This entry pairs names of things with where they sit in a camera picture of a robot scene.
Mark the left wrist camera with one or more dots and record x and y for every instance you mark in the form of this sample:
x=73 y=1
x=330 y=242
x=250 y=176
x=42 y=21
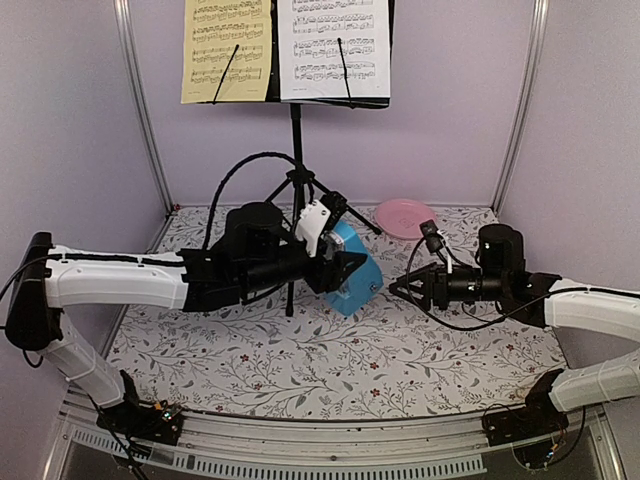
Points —
x=317 y=218

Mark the front aluminium rail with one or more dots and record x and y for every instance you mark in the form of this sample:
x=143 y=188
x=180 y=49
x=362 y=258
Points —
x=436 y=445

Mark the left aluminium frame post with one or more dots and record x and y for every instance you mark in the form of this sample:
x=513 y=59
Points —
x=127 y=40

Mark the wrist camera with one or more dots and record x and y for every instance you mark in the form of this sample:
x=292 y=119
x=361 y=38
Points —
x=435 y=243
x=317 y=218

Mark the yellow sheet music page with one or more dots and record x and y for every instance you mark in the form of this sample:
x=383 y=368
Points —
x=227 y=51

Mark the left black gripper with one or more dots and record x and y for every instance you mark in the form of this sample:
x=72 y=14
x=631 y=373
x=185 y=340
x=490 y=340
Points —
x=328 y=269

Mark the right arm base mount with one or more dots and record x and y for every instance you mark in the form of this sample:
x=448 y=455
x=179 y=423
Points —
x=535 y=418

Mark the floral table mat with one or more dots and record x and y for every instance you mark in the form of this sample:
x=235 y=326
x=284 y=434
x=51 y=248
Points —
x=291 y=356

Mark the white sheet music page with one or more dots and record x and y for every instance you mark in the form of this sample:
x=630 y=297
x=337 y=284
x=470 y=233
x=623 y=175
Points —
x=334 y=50

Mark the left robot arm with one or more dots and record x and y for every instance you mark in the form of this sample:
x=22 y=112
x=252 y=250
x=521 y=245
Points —
x=54 y=277

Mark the pink plate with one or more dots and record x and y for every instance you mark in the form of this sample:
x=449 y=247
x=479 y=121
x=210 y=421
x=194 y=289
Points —
x=401 y=218

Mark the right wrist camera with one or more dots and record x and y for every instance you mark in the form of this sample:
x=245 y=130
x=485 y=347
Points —
x=435 y=243

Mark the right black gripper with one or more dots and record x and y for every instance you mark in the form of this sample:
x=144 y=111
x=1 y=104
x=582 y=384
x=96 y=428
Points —
x=434 y=286

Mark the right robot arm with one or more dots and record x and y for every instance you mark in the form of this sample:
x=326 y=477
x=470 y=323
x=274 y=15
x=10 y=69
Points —
x=538 y=300

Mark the blue metronome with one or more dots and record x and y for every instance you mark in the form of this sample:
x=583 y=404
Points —
x=361 y=285

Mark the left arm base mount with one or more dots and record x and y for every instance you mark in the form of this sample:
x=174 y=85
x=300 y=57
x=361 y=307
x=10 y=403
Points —
x=161 y=422

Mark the black music stand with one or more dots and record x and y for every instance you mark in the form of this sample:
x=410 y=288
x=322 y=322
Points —
x=302 y=181

